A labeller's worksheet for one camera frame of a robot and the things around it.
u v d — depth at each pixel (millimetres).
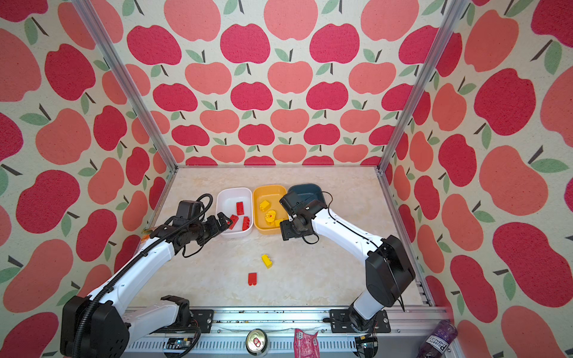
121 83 862
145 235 932
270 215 983
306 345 689
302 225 594
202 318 749
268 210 1017
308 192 1081
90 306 396
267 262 860
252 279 824
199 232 697
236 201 1046
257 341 616
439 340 673
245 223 959
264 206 1021
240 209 1021
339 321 730
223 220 768
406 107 959
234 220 961
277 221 962
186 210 638
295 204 660
